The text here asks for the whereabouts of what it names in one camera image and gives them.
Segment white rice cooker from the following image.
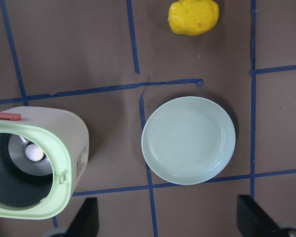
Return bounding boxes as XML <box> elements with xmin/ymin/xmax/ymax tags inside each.
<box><xmin>0</xmin><ymin>106</ymin><xmax>89</xmax><ymax>220</ymax></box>

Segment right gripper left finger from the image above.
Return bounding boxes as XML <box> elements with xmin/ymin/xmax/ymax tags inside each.
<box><xmin>42</xmin><ymin>197</ymin><xmax>99</xmax><ymax>237</ymax></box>

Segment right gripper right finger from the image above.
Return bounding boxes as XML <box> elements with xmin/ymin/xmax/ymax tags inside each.
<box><xmin>236</xmin><ymin>195</ymin><xmax>296</xmax><ymax>237</ymax></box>

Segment right green plate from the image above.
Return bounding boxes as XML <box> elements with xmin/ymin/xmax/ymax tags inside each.
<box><xmin>141</xmin><ymin>96</ymin><xmax>236</xmax><ymax>185</ymax></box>

